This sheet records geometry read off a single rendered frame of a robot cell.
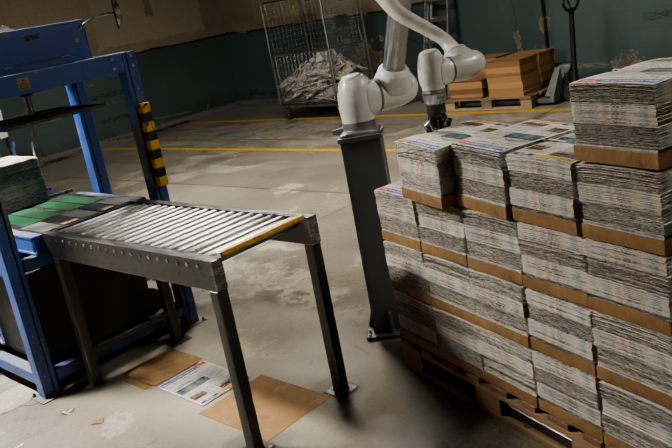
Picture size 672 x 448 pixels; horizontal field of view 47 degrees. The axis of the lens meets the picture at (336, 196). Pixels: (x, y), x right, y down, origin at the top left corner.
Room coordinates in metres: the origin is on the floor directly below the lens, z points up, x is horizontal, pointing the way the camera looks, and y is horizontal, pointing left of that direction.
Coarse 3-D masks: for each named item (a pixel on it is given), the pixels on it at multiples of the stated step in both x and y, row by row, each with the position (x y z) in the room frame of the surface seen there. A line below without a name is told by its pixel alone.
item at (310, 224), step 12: (156, 204) 3.81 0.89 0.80; (168, 204) 3.74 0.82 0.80; (180, 204) 3.69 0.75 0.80; (192, 204) 3.64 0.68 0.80; (204, 204) 3.60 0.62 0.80; (276, 216) 3.17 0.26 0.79; (288, 216) 3.11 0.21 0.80; (312, 216) 3.05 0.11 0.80; (300, 228) 3.07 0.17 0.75; (312, 228) 3.04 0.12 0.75; (276, 240) 3.19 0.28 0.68; (288, 240) 3.13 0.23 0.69; (300, 240) 3.08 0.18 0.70; (312, 240) 3.03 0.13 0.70
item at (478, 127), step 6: (474, 120) 3.06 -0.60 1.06; (450, 126) 3.02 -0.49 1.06; (456, 126) 3.00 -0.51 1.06; (462, 126) 2.97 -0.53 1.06; (468, 126) 2.95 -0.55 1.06; (474, 126) 2.93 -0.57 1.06; (480, 126) 2.91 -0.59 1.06; (486, 126) 2.88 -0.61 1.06; (492, 126) 2.87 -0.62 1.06; (498, 126) 2.85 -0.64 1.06; (504, 126) 2.83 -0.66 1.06; (468, 132) 2.85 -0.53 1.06; (474, 132) 2.82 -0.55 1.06; (480, 132) 2.80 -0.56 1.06; (486, 132) 2.78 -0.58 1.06
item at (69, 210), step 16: (80, 192) 4.53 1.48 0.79; (32, 208) 4.30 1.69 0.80; (48, 208) 4.20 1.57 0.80; (64, 208) 4.12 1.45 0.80; (80, 208) 4.04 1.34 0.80; (96, 208) 3.96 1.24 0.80; (112, 208) 3.92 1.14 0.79; (16, 224) 3.94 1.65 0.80; (32, 224) 3.87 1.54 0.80; (48, 224) 3.80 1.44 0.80; (64, 224) 3.74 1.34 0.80; (16, 240) 3.75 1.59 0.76; (32, 240) 3.62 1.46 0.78
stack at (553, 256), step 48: (384, 192) 3.11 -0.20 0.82; (432, 240) 2.85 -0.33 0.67; (480, 240) 2.59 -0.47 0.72; (528, 240) 2.36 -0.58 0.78; (576, 240) 2.17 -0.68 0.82; (432, 288) 2.90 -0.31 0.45; (480, 288) 2.61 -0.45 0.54; (528, 288) 2.39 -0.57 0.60; (576, 288) 2.19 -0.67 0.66; (432, 336) 2.95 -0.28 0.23; (480, 336) 2.65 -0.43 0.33; (528, 336) 2.41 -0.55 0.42; (576, 336) 2.21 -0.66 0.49; (480, 384) 2.69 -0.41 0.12; (528, 384) 2.44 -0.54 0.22; (576, 384) 2.22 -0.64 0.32; (528, 432) 2.47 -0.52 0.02; (576, 432) 2.27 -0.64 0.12
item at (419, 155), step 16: (400, 144) 2.88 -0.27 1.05; (416, 144) 2.80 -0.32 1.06; (432, 144) 2.75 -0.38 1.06; (448, 144) 2.70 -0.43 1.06; (400, 160) 2.92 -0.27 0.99; (416, 160) 2.80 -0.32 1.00; (432, 160) 2.69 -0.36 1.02; (448, 160) 2.69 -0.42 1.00; (416, 176) 2.82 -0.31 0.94; (432, 176) 2.71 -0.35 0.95; (448, 176) 2.69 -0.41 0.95; (432, 192) 2.73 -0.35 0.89; (448, 192) 2.69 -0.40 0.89
